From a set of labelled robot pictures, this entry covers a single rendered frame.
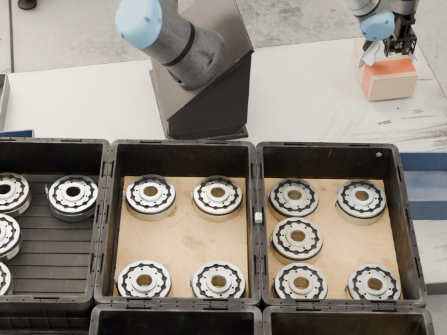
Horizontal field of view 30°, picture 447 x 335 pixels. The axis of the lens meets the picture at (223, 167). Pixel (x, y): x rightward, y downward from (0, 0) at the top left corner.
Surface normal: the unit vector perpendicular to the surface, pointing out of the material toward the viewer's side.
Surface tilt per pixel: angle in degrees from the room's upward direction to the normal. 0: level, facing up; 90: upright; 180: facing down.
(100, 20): 0
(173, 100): 44
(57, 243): 0
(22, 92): 0
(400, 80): 90
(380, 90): 90
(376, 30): 99
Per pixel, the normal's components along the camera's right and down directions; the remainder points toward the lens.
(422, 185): 0.03, -0.66
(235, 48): -0.65, -0.38
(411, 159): 0.03, 0.75
